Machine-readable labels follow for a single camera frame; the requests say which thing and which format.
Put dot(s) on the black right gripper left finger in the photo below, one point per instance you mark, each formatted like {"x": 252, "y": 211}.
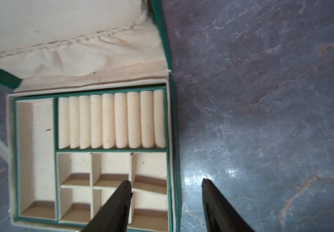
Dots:
{"x": 114, "y": 215}

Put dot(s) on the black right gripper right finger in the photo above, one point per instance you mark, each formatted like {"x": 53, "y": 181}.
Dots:
{"x": 220, "y": 215}

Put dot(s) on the green jewelry box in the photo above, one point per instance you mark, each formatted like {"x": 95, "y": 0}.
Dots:
{"x": 93, "y": 104}

